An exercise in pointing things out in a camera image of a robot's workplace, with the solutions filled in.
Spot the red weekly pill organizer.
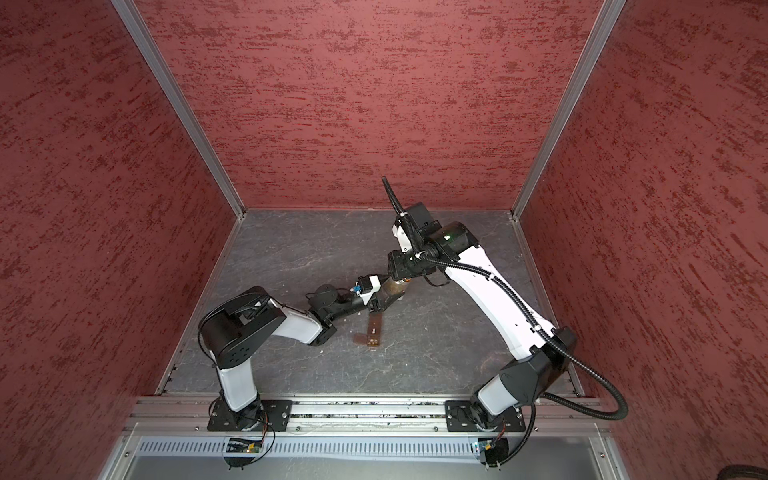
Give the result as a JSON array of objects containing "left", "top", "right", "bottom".
[{"left": 353, "top": 312, "right": 383, "bottom": 348}]

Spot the clear pill bottle gold lid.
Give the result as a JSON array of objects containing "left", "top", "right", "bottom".
[{"left": 381, "top": 278, "right": 410, "bottom": 302}]

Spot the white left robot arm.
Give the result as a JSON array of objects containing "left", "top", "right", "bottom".
[{"left": 198, "top": 275, "right": 403, "bottom": 414}]

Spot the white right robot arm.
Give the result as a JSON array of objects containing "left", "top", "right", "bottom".
[{"left": 388, "top": 214, "right": 576, "bottom": 428}]

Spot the black corrugated cable conduit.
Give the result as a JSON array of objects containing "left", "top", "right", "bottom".
[{"left": 381, "top": 176, "right": 630, "bottom": 421}]

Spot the white slotted cable duct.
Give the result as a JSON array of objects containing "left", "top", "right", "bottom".
[{"left": 135, "top": 436, "right": 479, "bottom": 462}]

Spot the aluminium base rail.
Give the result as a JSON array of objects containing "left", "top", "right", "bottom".
[{"left": 122, "top": 394, "right": 613, "bottom": 438}]

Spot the aluminium corner post right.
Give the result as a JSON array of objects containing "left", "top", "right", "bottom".
[{"left": 511, "top": 0, "right": 626, "bottom": 223}]

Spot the aluminium corner post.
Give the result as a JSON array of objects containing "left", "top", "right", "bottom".
[
  {"left": 511, "top": 0, "right": 626, "bottom": 223},
  {"left": 111, "top": 0, "right": 247, "bottom": 221}
]

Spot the aluminium corner post left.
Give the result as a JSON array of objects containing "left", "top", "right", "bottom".
[{"left": 111, "top": 0, "right": 247, "bottom": 221}]

